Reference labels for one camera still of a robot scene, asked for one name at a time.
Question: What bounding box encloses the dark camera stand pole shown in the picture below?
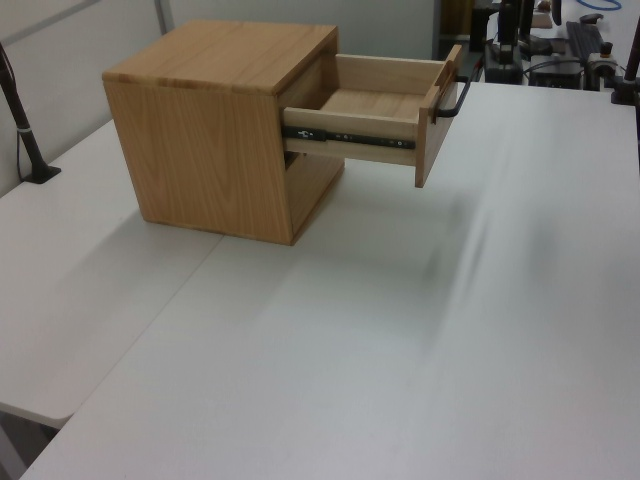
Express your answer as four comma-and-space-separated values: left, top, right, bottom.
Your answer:
0, 42, 63, 183

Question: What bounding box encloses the wooden drawer cabinet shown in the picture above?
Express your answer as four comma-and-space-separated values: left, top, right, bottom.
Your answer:
101, 19, 347, 247

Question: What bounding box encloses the black metal drawer slide rail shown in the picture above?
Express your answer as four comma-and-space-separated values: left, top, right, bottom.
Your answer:
284, 126, 417, 152

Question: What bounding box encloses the emergency stop button box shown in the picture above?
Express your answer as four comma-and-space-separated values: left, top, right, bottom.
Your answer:
587, 41, 621, 77

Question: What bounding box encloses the black clamp with pole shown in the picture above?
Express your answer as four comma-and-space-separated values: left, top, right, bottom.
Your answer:
609, 22, 640, 106

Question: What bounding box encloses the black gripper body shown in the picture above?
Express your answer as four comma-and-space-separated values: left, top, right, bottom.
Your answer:
499, 0, 519, 47

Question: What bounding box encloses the black metal drawer handle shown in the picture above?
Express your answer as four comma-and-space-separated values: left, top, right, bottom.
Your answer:
433, 75, 470, 122

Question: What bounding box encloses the wooden drawer with black handle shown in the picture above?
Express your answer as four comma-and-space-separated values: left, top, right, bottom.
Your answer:
282, 43, 464, 189

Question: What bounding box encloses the black computer keyboard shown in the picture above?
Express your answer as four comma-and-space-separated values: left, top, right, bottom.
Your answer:
566, 21, 603, 60

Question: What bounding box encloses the black equipment box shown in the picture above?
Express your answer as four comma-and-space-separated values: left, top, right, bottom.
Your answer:
481, 58, 525, 84

